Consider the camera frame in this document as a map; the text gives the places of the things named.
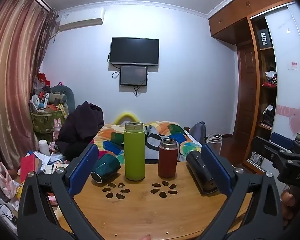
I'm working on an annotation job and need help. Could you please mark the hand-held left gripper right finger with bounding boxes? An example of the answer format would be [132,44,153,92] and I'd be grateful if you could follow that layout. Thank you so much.
[199,144,284,240]

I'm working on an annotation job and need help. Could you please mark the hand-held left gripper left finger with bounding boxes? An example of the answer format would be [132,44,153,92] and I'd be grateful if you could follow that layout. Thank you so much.
[17,143,103,240]

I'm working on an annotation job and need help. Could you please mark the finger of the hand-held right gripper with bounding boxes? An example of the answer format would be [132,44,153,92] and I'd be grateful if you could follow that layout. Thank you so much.
[251,136,286,171]
[269,132,300,153]

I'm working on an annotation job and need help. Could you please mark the black speckled tumbler cup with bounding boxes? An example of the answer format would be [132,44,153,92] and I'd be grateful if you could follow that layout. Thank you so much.
[186,150,219,195]

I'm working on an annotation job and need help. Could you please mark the dark green faceted cup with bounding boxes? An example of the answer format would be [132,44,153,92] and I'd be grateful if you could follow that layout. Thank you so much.
[91,153,121,184]

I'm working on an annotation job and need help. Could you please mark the red thermos cup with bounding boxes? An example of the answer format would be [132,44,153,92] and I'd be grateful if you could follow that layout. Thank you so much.
[158,138,179,179]

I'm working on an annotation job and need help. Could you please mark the tall lime green cup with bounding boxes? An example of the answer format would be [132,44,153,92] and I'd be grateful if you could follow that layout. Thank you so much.
[124,122,146,181]

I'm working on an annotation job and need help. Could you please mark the person's right hand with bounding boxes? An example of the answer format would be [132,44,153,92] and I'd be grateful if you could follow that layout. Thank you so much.
[281,189,297,228]

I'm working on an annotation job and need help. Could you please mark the black bag on shelf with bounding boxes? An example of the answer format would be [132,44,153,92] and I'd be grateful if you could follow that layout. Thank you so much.
[261,103,276,127]

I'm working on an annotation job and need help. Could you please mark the clear glass jar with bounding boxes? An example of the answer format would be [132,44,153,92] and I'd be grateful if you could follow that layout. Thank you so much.
[206,134,223,156]

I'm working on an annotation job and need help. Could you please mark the grey backpack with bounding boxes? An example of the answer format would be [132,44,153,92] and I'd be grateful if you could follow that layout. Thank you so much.
[189,121,207,146]

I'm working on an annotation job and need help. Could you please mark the black clothing pile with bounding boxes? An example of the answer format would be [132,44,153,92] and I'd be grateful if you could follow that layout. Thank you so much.
[56,101,105,161]

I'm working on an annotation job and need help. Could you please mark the white bottle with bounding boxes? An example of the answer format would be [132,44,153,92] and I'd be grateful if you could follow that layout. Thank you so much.
[38,140,51,156]

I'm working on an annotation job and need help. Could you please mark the pink bunny toy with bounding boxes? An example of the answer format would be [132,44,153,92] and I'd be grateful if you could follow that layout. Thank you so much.
[53,118,62,141]

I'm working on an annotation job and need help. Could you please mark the white sliding wardrobe door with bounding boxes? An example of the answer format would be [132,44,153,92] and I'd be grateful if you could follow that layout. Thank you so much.
[264,1,300,172]

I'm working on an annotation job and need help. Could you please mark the red book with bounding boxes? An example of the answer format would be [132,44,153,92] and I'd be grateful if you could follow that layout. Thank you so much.
[20,153,43,183]

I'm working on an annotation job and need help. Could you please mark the brown wooden door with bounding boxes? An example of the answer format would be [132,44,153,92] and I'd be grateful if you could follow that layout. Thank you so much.
[236,42,260,137]

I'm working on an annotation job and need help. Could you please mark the green fabric basket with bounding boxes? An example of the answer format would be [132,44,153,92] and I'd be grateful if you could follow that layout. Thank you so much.
[31,110,68,143]

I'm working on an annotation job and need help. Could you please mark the colourful patchwork quilt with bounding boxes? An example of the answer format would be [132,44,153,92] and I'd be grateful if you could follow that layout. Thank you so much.
[93,121,203,165]

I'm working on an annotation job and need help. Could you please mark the folded clothes on shelf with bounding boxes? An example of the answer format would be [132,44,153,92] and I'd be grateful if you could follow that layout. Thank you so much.
[262,67,277,87]

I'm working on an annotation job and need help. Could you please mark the yellow curved pillow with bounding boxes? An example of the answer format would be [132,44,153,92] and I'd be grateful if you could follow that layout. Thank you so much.
[114,113,141,126]

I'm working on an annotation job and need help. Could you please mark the pink plastic bag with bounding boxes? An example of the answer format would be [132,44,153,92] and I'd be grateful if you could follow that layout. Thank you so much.
[0,161,21,198]

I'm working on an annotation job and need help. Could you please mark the grey plush toy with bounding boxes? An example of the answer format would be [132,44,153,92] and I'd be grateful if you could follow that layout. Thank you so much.
[49,85,76,113]

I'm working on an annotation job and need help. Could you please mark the white power strip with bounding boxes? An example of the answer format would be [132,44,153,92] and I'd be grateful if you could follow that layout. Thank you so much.
[0,199,18,232]

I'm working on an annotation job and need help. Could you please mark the red gift bag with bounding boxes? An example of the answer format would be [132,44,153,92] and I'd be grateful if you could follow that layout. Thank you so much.
[37,72,51,86]

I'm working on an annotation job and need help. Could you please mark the black box with white print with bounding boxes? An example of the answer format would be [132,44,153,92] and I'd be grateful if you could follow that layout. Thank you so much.
[256,26,273,50]

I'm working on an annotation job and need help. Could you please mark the striped pink curtain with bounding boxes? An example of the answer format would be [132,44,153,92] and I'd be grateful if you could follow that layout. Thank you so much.
[0,0,58,172]

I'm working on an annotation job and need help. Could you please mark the wooden wardrobe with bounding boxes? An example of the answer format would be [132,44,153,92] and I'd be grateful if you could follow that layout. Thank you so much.
[208,0,300,176]

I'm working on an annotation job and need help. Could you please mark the white air conditioner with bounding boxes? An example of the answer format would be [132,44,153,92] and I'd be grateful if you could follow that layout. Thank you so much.
[58,7,105,31]

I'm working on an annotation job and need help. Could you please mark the black television cable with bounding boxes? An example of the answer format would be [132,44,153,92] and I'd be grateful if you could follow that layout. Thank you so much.
[106,52,121,79]

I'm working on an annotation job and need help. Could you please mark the small black wall monitor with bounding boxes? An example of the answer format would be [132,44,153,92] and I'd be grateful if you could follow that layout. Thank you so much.
[119,65,148,86]

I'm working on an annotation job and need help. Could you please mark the wall-mounted black television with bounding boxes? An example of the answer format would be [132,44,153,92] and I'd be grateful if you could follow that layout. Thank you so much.
[109,37,160,66]

